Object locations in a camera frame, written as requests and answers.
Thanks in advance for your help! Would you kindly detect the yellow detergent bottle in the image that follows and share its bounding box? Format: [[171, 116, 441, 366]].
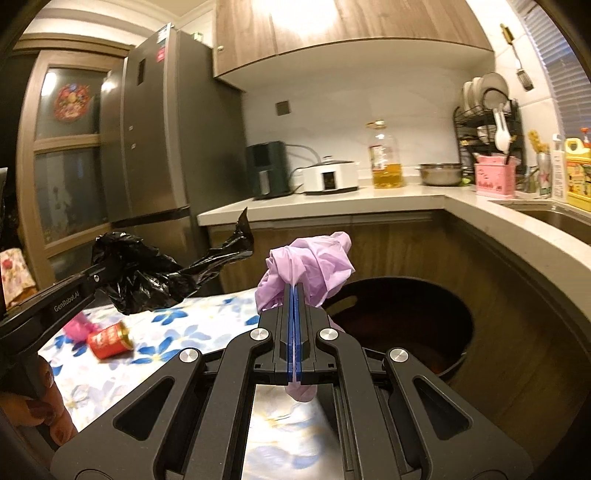
[[564, 136, 591, 212]]

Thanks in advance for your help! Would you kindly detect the black plastic bag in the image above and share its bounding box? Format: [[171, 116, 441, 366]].
[[91, 207, 256, 316]]

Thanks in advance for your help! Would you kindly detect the wooden upper cabinet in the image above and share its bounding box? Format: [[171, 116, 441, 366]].
[[213, 0, 496, 91]]

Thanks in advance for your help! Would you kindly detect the black dish rack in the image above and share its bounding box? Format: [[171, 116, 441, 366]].
[[452, 96, 527, 186]]

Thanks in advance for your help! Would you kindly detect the pink utensil box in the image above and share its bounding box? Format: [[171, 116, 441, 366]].
[[474, 154, 517, 199]]

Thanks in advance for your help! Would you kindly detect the person's left hand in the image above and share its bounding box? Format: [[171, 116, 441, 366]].
[[0, 356, 80, 449]]

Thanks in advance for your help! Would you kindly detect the wooden glass door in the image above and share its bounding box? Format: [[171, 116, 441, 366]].
[[16, 39, 136, 297]]

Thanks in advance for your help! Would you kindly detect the silver drink can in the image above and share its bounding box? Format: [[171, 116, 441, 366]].
[[535, 152, 554, 199]]

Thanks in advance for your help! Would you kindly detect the white bottle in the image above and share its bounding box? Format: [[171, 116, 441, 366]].
[[549, 133, 569, 203]]

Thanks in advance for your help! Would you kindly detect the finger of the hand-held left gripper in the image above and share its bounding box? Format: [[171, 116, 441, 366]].
[[78, 261, 114, 297]]

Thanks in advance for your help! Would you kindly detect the black trash bin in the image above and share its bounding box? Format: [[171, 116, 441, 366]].
[[322, 275, 476, 385]]

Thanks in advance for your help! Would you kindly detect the red door decoration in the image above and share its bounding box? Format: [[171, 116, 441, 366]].
[[54, 82, 92, 122]]

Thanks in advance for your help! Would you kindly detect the kitchen counter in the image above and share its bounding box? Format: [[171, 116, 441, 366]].
[[197, 182, 591, 418]]

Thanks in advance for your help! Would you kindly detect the white plastic spoon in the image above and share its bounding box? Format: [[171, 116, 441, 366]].
[[491, 106, 513, 156]]

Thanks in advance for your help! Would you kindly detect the white rice cooker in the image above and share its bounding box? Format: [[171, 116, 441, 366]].
[[295, 155, 361, 196]]

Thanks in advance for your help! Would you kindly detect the floral cloth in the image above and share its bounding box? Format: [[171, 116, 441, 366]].
[[0, 247, 38, 306]]

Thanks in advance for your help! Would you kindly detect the small red can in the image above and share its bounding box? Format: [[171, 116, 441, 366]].
[[87, 321, 135, 360]]

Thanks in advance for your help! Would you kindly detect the row of white plates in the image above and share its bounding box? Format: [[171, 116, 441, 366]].
[[461, 72, 510, 116]]

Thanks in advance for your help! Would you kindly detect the window blind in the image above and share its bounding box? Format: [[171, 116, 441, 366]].
[[521, 0, 591, 136]]

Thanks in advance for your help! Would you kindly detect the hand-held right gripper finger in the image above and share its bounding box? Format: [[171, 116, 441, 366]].
[[295, 284, 535, 480], [50, 284, 296, 480]]

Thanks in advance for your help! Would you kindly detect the dark green air fryer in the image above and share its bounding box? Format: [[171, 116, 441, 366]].
[[245, 140, 292, 200]]

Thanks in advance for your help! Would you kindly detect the steel sink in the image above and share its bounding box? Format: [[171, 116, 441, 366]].
[[488, 198, 591, 246]]

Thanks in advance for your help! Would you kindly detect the cooking oil bottle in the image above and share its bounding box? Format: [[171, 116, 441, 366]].
[[366, 119, 406, 189]]

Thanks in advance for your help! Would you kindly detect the steel pot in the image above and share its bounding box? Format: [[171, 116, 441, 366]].
[[415, 162, 465, 187]]

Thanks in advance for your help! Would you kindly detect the floral tablecloth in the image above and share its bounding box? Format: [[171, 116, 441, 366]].
[[37, 288, 352, 480]]

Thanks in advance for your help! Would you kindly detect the hanging metal spatula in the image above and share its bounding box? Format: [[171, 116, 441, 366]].
[[501, 23, 535, 92]]

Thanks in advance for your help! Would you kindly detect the purple plastic bag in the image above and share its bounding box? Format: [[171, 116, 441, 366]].
[[255, 231, 357, 405]]

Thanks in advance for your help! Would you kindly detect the grey refrigerator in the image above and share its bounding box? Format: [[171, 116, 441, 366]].
[[99, 22, 251, 297]]

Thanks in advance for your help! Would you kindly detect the pink plastic bag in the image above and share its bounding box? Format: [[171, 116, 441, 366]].
[[62, 313, 100, 343]]

